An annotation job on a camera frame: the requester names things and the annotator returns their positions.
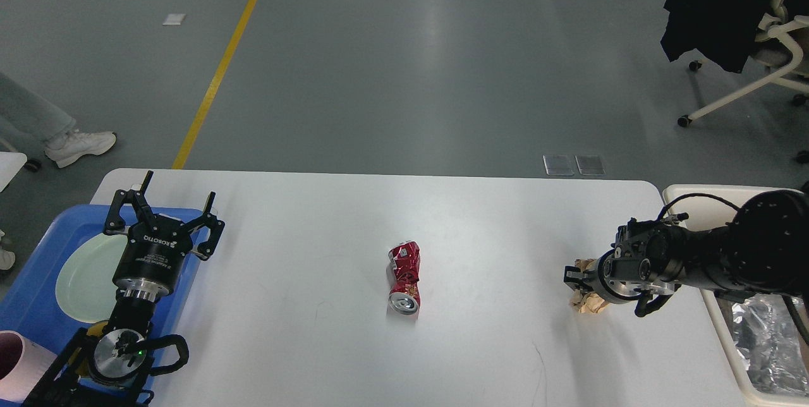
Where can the brown paper ball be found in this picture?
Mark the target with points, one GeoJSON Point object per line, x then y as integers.
{"type": "Point", "coordinates": [587, 302]}

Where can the blue plastic tray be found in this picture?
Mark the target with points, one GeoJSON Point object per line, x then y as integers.
{"type": "Point", "coordinates": [30, 307]}

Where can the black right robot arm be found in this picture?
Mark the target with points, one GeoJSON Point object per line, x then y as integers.
{"type": "Point", "coordinates": [763, 250]}

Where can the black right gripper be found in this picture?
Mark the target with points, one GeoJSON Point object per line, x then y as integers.
{"type": "Point", "coordinates": [617, 280]}

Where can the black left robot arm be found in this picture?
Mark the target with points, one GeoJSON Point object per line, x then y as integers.
{"type": "Point", "coordinates": [113, 367]}

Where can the white paper scrap on floor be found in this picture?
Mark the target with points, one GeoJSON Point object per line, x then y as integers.
{"type": "Point", "coordinates": [174, 19]}

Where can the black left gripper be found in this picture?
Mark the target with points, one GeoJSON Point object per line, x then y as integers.
{"type": "Point", "coordinates": [155, 250]}

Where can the crushed red soda can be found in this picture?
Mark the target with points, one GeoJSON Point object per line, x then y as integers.
{"type": "Point", "coordinates": [404, 261]}

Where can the aluminium foil sheet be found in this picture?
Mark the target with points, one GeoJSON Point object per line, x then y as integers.
{"type": "Point", "coordinates": [769, 346]}

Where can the pink ribbed cup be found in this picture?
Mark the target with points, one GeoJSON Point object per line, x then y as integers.
{"type": "Point", "coordinates": [23, 363]}

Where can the grey white office chair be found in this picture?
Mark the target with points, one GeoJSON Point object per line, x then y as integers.
{"type": "Point", "coordinates": [781, 47]}

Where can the light green plate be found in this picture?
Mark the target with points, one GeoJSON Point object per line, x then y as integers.
{"type": "Point", "coordinates": [85, 290]}

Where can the teal mug yellow inside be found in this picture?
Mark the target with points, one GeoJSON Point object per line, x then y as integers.
{"type": "Point", "coordinates": [97, 330]}

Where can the white chair at left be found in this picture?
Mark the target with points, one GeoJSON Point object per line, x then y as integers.
{"type": "Point", "coordinates": [13, 161]}

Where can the grey floor plate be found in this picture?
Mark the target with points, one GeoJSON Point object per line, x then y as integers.
{"type": "Point", "coordinates": [590, 165]}
{"type": "Point", "coordinates": [558, 165]}

